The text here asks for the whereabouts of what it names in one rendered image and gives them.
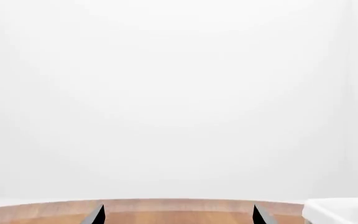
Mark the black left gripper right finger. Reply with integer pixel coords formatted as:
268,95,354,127
252,203,278,224

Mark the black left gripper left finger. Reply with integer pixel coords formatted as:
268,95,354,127
81,203,106,224

